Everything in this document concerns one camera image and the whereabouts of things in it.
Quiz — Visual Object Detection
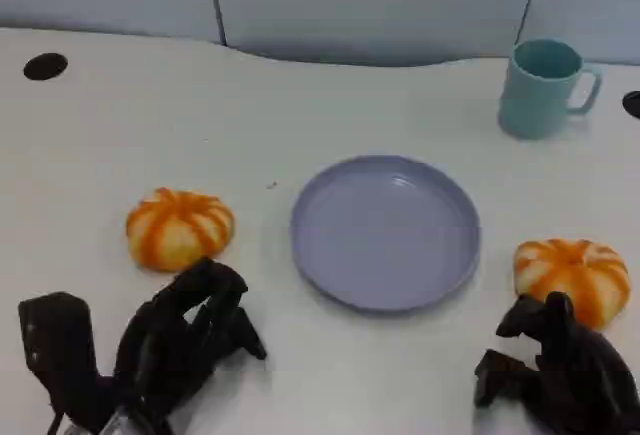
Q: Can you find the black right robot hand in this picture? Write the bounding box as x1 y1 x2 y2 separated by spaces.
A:
473 290 640 435

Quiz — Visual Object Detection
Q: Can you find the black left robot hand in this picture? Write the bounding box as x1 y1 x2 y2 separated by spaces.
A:
112 256 268 419

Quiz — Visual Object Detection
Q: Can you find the orange and white bread roll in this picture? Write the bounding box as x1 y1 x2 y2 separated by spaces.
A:
125 187 236 273
513 238 631 331

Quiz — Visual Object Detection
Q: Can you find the lilac plate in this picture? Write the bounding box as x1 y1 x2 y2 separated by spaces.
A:
290 154 482 315

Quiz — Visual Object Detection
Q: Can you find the pale green mug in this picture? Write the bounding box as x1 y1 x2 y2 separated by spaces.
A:
497 38 603 141

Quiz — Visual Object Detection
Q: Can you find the pale blue desk partition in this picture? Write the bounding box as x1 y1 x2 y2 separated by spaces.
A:
0 0 640 69

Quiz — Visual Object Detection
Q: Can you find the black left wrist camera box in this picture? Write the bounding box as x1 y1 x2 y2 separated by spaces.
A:
18 292 117 429

